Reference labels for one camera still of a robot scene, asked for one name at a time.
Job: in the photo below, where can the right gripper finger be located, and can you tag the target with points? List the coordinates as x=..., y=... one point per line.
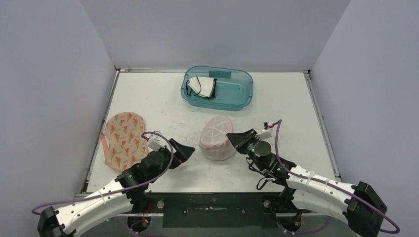
x=238, y=141
x=243, y=135

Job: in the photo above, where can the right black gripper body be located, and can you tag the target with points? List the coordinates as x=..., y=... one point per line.
x=247, y=141

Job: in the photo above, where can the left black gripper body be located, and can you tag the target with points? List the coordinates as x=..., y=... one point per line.
x=167, y=162

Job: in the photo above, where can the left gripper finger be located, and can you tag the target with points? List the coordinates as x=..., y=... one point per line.
x=184, y=153
x=176, y=145

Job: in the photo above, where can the white mesh laundry bag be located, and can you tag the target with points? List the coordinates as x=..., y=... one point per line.
x=213, y=141

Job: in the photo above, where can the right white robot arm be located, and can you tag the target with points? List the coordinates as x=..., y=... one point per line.
x=359, y=206

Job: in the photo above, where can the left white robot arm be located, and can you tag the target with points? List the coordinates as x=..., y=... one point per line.
x=119, y=196

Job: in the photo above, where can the floral beige laundry bag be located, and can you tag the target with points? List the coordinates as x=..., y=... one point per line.
x=122, y=143

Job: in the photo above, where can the white bra with black trim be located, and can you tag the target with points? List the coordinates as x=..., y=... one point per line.
x=201, y=86

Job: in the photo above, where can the teal plastic bin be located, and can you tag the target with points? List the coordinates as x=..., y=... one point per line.
x=234, y=88

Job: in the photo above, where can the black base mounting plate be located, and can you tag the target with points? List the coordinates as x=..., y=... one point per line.
x=216, y=210

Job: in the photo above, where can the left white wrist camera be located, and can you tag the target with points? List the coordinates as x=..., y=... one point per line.
x=154, y=141

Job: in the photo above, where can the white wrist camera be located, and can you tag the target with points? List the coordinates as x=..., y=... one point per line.
x=266, y=132
x=154, y=141

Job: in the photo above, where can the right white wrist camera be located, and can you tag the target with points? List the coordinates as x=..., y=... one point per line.
x=266, y=132

